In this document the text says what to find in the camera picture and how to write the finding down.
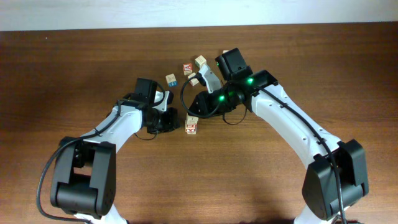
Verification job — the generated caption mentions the yellow framed I block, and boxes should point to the yellow framed I block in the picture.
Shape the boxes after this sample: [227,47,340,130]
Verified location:
[186,114,199,125]

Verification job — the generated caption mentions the elephant wooden block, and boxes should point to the elephant wooden block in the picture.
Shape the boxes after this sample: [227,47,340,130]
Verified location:
[185,124,197,134]

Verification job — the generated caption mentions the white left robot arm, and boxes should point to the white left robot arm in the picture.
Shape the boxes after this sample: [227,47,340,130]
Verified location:
[50,78,180,223]

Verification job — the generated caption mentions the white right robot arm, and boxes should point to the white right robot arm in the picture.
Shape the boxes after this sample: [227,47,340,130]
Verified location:
[186,48,369,223]

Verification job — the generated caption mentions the plain I wooden block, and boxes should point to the plain I wooden block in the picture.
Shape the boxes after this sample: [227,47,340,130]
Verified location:
[188,72,199,86]

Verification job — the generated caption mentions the red framed A block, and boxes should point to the red framed A block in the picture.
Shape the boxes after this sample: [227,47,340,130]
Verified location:
[183,63,193,76]

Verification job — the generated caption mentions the blue framed wooden block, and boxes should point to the blue framed wooden block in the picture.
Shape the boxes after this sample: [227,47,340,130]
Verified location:
[165,73,177,87]

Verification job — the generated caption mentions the green framed wooden block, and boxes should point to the green framed wooden block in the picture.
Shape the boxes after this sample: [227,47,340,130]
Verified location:
[195,55,206,68]

